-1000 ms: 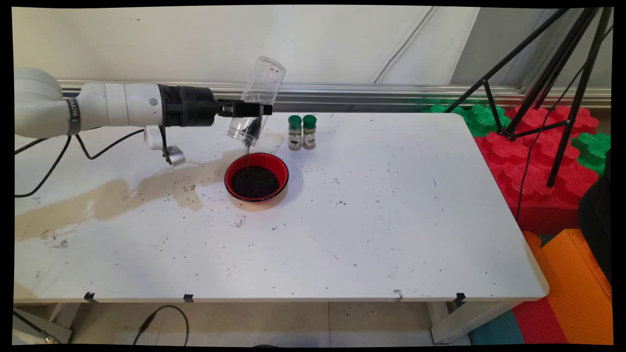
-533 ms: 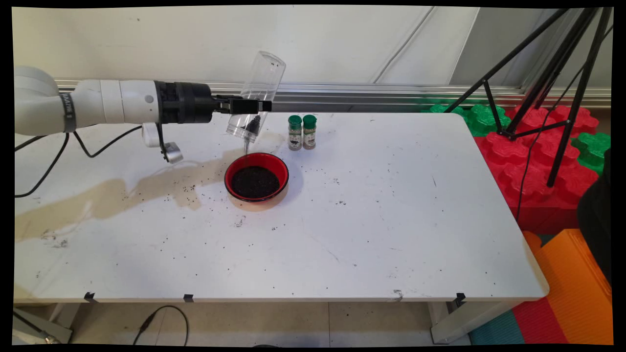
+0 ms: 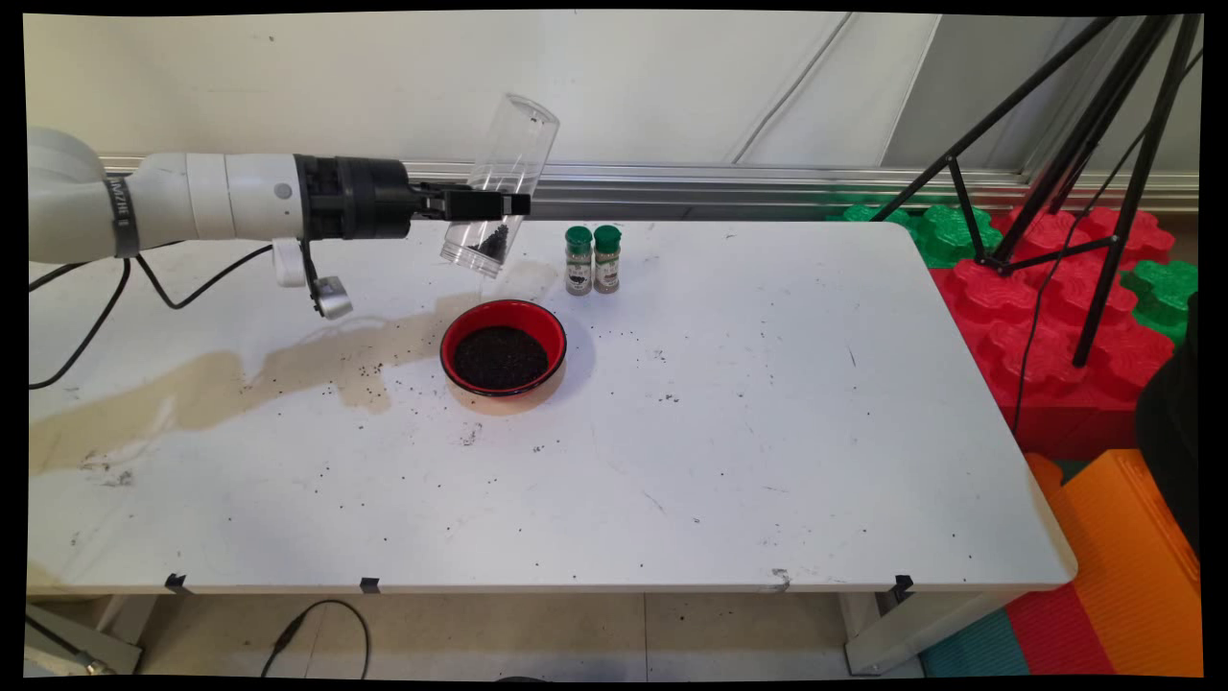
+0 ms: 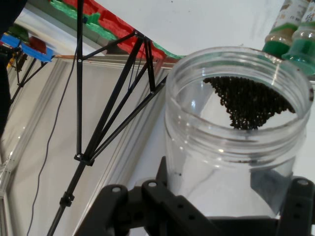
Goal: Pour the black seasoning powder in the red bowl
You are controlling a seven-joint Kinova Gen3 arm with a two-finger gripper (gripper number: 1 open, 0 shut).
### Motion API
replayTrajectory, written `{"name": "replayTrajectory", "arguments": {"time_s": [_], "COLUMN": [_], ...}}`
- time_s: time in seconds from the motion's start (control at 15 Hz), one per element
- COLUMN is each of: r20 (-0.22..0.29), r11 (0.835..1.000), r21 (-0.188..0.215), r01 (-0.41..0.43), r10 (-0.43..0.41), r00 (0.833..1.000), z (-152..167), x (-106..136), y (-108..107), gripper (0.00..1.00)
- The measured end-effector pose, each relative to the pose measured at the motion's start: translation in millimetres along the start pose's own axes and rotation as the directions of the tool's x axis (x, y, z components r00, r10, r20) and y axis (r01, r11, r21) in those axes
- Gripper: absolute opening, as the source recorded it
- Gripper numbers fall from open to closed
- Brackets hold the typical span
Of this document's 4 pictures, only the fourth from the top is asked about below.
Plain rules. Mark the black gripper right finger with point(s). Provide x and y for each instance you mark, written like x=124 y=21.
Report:
x=300 y=209

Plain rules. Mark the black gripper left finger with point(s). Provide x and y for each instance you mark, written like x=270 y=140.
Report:
x=152 y=206

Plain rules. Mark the clear plastic jar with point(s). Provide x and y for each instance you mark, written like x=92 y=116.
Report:
x=197 y=159

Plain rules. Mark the black seeds pile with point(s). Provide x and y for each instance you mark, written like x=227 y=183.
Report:
x=248 y=103

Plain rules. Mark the black tripod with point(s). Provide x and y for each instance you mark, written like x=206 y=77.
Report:
x=79 y=98

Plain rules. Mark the small black stand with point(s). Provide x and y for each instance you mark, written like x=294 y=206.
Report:
x=24 y=78

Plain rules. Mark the blue foam block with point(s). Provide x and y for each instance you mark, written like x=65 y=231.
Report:
x=34 y=51

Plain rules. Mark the green foam block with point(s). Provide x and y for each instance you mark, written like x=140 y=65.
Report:
x=69 y=9

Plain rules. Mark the aluminium rail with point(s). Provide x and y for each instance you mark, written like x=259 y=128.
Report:
x=64 y=27

